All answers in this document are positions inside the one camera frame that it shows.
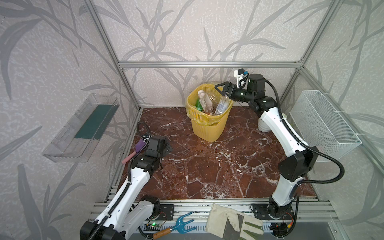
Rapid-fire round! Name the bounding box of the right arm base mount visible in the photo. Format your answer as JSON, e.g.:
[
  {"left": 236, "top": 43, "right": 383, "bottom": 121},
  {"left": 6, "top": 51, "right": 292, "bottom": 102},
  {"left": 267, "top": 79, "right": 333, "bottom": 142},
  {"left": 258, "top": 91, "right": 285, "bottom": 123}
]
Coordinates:
[{"left": 250, "top": 203, "right": 295, "bottom": 221}]

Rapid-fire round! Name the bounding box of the white potted artificial plant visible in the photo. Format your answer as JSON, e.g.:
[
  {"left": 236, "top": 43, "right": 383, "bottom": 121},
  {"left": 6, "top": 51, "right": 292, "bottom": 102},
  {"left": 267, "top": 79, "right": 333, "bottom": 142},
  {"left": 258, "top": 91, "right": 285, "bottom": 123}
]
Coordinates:
[{"left": 258, "top": 116, "right": 271, "bottom": 133}]

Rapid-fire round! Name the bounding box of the green plastic bottle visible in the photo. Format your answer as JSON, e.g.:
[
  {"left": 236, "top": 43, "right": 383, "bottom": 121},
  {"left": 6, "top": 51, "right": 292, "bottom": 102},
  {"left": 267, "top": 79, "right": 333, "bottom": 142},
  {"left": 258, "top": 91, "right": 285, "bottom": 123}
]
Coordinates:
[{"left": 195, "top": 99, "right": 204, "bottom": 112}]

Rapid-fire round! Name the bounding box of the beige work glove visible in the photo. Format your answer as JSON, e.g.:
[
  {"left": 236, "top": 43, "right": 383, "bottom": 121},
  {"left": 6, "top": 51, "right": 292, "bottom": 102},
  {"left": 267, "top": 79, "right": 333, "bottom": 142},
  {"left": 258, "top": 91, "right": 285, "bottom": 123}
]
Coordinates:
[{"left": 206, "top": 204, "right": 264, "bottom": 240}]

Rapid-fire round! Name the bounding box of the green circuit board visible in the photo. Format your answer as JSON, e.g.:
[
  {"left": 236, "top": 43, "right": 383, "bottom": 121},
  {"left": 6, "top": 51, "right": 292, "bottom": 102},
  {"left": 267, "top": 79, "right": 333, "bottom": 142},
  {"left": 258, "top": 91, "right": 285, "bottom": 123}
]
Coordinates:
[{"left": 144, "top": 222, "right": 164, "bottom": 232}]

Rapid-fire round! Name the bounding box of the clear acrylic wall shelf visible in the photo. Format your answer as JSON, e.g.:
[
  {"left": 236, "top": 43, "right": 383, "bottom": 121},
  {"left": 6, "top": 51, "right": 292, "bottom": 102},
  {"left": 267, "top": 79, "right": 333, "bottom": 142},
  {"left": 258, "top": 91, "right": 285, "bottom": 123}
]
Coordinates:
[{"left": 42, "top": 94, "right": 120, "bottom": 163}]

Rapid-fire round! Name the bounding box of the clear ribbed plastic bottle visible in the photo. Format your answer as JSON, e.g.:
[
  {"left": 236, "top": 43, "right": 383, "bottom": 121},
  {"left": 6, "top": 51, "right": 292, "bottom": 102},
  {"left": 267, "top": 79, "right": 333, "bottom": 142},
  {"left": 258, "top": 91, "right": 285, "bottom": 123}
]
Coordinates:
[{"left": 198, "top": 90, "right": 213, "bottom": 115}]

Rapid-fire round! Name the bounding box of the large clear water bottle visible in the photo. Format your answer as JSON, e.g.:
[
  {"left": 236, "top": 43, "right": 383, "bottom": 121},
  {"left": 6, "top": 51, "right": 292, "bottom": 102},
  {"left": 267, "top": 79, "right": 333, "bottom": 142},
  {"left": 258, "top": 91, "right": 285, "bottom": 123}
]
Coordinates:
[{"left": 214, "top": 95, "right": 231, "bottom": 116}]

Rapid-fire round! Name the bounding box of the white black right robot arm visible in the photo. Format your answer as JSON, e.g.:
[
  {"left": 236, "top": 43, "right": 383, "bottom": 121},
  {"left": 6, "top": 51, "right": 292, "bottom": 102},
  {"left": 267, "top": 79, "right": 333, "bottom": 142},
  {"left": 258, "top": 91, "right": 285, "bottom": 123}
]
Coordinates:
[{"left": 215, "top": 74, "right": 345, "bottom": 220}]

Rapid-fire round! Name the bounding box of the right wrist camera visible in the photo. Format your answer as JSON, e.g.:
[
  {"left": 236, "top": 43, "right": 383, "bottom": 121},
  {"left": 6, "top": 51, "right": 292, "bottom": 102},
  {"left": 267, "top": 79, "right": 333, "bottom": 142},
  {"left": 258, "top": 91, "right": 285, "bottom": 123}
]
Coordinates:
[{"left": 234, "top": 69, "right": 249, "bottom": 89}]

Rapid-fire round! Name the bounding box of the purple silicone spatula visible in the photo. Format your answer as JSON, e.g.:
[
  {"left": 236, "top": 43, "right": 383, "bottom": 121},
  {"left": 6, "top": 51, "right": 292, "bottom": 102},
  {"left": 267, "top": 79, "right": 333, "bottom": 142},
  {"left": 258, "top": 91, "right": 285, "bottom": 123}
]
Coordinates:
[{"left": 122, "top": 140, "right": 146, "bottom": 165}]

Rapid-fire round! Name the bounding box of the white wire mesh basket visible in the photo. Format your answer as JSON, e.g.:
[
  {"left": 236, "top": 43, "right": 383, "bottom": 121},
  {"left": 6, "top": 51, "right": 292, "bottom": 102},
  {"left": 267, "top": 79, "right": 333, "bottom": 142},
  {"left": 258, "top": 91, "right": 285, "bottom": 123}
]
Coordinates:
[{"left": 290, "top": 90, "right": 362, "bottom": 160}]

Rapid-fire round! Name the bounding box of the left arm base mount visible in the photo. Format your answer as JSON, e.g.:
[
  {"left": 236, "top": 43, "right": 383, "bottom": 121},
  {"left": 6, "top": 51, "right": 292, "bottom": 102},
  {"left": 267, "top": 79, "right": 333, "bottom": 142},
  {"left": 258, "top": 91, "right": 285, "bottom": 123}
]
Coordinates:
[{"left": 150, "top": 204, "right": 175, "bottom": 221}]

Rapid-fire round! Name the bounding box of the teal garden hand fork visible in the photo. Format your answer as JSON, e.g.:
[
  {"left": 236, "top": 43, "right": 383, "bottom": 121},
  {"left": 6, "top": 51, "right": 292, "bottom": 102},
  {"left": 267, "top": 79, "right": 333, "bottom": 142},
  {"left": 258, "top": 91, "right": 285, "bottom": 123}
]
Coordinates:
[{"left": 153, "top": 212, "right": 196, "bottom": 240}]

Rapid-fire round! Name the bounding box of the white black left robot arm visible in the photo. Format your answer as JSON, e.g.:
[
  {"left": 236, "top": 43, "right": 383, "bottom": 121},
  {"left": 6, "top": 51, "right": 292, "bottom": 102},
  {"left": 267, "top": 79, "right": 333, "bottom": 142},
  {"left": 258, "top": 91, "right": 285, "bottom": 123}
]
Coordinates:
[{"left": 80, "top": 130, "right": 173, "bottom": 240}]

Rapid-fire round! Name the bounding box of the yellow bin liner bag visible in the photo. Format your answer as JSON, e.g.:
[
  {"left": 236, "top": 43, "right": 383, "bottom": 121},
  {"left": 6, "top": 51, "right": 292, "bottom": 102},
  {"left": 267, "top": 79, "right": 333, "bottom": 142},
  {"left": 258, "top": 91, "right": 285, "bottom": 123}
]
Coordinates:
[{"left": 186, "top": 83, "right": 234, "bottom": 127}]

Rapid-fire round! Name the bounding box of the yellow plastic waste bin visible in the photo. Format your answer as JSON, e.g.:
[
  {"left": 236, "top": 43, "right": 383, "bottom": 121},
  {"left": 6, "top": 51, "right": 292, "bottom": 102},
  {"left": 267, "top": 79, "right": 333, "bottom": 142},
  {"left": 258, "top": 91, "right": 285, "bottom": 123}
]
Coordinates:
[{"left": 186, "top": 84, "right": 234, "bottom": 142}]

